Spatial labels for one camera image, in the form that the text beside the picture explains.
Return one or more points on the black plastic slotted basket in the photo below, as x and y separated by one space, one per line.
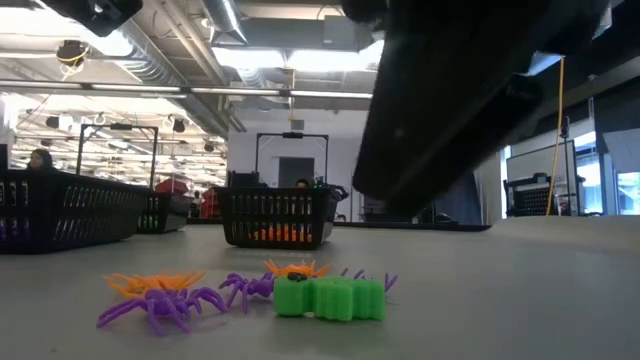
75 215
275 195
165 210

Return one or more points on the orange plastic toy spider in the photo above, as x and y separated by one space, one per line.
295 270
265 233
297 233
155 282

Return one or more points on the green foam toy figure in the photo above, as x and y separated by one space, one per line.
150 222
330 298

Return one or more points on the purple plastic toy spider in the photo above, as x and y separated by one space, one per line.
389 281
250 287
162 302

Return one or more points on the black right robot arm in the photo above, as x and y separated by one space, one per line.
450 100

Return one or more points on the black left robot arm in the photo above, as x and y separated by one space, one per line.
95 15

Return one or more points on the person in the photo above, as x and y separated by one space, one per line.
301 183
41 160

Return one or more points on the dark grey door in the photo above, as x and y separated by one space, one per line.
296 170

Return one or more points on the black panel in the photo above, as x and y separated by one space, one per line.
242 179

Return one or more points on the red tool cabinet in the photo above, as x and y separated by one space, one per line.
211 202

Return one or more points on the black curtain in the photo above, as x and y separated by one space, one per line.
457 200

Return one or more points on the red box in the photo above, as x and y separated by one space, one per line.
172 186

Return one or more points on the long ceiling light bar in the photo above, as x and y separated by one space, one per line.
150 89

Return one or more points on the black mesh cart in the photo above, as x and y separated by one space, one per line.
530 200

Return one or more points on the grey table mat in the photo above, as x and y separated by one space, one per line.
500 300

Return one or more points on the grey screen panel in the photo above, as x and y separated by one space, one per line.
540 160

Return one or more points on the silver rectangular air duct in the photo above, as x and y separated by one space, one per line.
545 62

